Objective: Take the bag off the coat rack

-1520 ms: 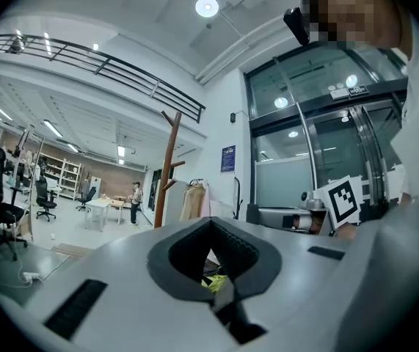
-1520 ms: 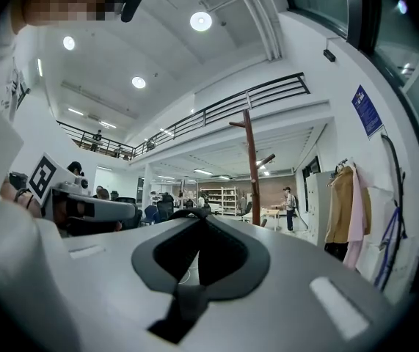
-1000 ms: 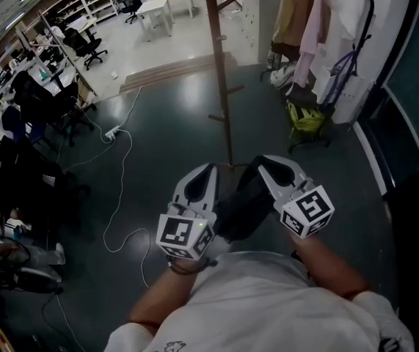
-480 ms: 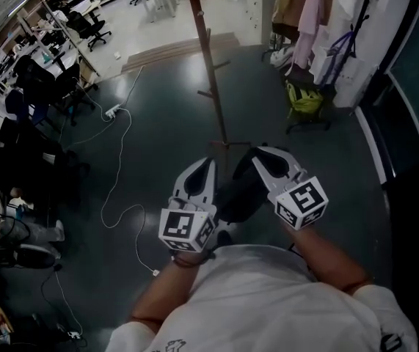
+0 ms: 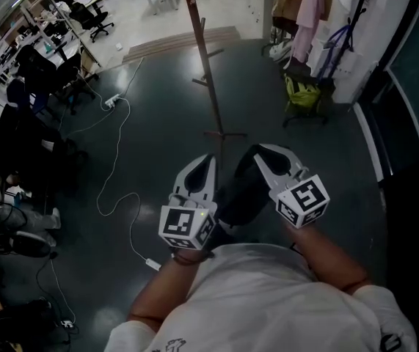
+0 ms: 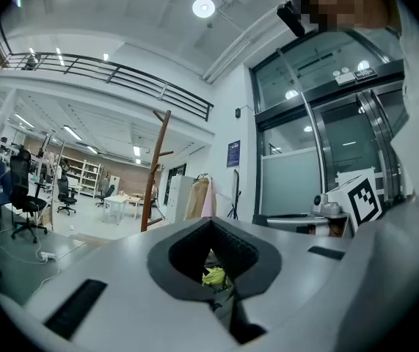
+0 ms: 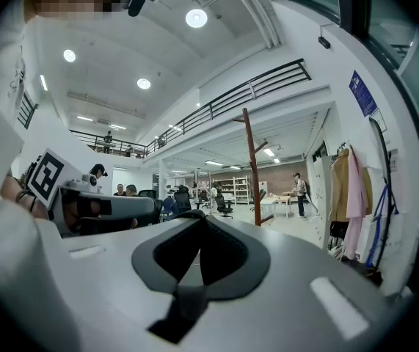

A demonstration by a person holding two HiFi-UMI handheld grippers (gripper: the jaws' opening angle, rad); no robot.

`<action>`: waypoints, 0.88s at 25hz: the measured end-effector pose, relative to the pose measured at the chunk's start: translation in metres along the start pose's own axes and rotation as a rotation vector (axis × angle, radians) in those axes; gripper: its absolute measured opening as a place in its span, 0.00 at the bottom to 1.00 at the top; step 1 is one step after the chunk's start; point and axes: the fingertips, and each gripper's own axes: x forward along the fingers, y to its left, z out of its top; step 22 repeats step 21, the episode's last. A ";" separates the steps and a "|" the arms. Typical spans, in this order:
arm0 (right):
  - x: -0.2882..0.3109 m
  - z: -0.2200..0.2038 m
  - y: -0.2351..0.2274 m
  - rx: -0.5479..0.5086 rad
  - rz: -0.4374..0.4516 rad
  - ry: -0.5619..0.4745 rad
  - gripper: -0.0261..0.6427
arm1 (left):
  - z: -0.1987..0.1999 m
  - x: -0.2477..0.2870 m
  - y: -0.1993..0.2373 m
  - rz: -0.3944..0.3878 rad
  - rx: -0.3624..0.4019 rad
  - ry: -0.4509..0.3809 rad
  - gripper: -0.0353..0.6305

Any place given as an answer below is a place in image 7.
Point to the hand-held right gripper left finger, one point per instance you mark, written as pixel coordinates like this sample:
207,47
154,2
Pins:
113,281

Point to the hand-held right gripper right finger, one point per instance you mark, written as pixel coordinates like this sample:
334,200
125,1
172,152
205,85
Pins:
286,270

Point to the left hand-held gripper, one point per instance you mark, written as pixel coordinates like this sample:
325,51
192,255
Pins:
49,174

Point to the wooden coat stand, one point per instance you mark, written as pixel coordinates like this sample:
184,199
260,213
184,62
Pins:
251,160

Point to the person's left forearm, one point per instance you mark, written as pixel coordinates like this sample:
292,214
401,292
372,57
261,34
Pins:
11,193

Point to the blue office chair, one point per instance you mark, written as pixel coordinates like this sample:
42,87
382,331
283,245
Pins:
168,207

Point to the black office chair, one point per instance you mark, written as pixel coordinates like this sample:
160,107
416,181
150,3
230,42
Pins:
182,196
224,204

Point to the white table with wooden top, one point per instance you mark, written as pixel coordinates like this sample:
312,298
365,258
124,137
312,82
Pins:
277,198

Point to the white locker cabinet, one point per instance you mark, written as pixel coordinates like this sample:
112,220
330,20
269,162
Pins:
321,196

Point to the white shelving unit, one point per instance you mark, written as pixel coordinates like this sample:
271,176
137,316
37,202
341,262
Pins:
231,187

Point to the pink shirt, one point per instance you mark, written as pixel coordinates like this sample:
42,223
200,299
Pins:
356,196

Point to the tan coat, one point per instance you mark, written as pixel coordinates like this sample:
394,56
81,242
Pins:
337,182

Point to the round ceiling light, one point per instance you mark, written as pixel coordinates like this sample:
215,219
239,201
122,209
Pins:
69,55
143,83
196,17

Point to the black mezzanine railing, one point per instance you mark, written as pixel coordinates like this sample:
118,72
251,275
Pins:
297,72

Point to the black garment rail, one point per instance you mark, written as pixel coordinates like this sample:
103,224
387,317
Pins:
381,132

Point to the blue wall poster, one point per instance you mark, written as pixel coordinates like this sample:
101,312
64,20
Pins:
362,94

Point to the black wall-mounted device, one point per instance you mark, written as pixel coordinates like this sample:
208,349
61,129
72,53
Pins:
324,42

